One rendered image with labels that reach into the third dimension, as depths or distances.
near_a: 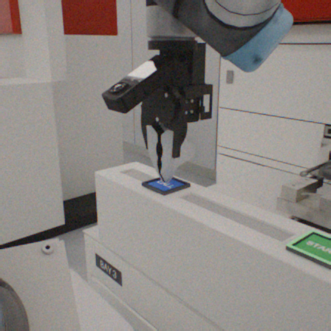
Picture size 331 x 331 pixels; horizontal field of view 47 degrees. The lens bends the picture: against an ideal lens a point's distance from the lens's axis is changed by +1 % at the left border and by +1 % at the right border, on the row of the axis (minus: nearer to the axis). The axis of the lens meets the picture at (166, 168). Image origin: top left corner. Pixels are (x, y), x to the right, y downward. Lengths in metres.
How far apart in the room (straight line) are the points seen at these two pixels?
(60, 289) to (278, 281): 0.24
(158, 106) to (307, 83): 0.60
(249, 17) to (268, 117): 0.80
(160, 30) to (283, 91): 0.64
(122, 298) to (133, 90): 0.40
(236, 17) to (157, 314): 0.47
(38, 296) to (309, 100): 0.85
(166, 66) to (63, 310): 0.33
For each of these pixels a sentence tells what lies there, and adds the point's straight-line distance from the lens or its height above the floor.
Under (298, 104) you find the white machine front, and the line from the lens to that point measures 1.10.
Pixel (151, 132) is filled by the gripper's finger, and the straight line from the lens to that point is 0.59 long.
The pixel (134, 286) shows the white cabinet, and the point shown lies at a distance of 0.69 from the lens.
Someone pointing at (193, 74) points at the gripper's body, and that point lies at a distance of 0.58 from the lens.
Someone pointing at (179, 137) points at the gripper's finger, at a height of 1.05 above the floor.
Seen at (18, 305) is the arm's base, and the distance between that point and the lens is 0.40.
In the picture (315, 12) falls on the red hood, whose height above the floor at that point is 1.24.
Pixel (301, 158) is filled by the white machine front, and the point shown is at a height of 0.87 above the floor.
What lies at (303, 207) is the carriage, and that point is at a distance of 0.78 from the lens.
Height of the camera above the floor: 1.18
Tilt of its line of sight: 18 degrees down
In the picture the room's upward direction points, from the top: straight up
